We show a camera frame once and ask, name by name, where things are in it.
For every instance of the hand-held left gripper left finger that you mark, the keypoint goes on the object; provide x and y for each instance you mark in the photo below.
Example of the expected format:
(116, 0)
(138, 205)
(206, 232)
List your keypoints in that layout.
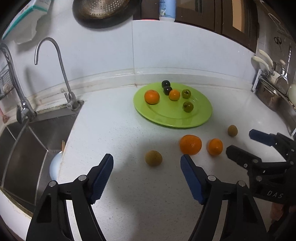
(100, 183)

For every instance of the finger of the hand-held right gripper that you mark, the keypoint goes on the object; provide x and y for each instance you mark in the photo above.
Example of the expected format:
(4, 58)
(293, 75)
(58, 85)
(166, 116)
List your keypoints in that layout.
(261, 137)
(242, 157)

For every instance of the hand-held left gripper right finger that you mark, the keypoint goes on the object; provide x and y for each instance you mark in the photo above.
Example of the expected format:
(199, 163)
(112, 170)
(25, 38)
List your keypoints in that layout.
(192, 178)

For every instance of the brown longan fruit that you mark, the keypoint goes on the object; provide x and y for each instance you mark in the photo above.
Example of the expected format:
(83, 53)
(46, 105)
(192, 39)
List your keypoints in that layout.
(153, 158)
(232, 130)

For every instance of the small mandarin orange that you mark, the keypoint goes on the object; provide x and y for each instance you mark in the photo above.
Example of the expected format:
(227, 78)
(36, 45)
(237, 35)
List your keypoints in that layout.
(215, 146)
(174, 95)

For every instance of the large mandarin orange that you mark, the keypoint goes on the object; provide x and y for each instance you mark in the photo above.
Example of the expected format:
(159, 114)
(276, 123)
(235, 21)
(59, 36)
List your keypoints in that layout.
(152, 97)
(190, 144)

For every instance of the green plate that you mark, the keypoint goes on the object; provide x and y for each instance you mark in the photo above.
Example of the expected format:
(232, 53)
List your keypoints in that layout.
(161, 115)

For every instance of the green tomato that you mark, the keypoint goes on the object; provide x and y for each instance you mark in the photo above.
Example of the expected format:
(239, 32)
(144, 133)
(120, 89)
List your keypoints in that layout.
(186, 93)
(188, 106)

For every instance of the dark plum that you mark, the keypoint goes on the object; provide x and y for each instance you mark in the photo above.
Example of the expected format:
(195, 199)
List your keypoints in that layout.
(167, 90)
(165, 83)

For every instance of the metal dish rack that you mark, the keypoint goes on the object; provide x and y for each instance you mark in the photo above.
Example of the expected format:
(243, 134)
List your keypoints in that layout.
(289, 115)

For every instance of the stainless steel pot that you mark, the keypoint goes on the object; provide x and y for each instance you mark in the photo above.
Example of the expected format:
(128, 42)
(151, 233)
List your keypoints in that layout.
(269, 95)

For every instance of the white bowl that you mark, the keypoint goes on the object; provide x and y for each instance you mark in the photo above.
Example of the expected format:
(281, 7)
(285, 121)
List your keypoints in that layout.
(56, 166)

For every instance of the wooden chopsticks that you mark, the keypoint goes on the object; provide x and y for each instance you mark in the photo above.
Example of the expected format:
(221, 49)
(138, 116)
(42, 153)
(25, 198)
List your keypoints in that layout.
(63, 146)

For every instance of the cream ceramic pitcher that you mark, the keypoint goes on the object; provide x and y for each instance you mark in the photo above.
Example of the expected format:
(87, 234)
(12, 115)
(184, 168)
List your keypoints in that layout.
(292, 92)

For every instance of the metal ladle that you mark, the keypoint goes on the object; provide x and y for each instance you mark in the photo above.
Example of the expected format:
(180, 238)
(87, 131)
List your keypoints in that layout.
(282, 83)

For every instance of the stainless steel sink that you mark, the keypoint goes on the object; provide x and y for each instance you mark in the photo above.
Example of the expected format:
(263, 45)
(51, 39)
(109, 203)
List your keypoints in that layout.
(25, 157)

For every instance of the black scissors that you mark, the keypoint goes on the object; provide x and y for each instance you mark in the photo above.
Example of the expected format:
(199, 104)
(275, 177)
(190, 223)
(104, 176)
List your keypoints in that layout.
(278, 41)

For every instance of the thin gooseneck faucet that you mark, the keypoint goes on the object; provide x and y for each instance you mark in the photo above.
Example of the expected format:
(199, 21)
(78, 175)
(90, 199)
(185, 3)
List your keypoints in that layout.
(64, 78)

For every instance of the large chrome faucet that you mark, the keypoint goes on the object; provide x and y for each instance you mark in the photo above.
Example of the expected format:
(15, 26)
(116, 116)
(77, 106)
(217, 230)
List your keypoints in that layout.
(17, 92)

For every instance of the dark wooden cabinet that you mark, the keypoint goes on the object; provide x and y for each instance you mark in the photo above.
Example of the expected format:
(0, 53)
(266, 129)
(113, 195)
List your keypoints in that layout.
(203, 16)

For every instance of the white pump bottle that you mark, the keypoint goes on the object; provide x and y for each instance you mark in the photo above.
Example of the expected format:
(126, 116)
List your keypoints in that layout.
(167, 10)

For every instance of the white plastic bag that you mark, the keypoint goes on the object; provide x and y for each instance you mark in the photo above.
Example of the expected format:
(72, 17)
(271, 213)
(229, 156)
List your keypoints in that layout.
(29, 32)

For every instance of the black frying pan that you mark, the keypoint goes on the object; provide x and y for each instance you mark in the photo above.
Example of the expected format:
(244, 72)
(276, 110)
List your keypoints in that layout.
(101, 11)

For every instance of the green white tissue pack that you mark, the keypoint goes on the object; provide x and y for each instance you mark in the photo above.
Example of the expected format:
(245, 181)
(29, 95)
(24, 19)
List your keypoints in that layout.
(23, 16)

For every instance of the white wall hook rack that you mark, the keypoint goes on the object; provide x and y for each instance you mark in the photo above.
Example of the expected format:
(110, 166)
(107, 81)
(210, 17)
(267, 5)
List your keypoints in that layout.
(277, 23)

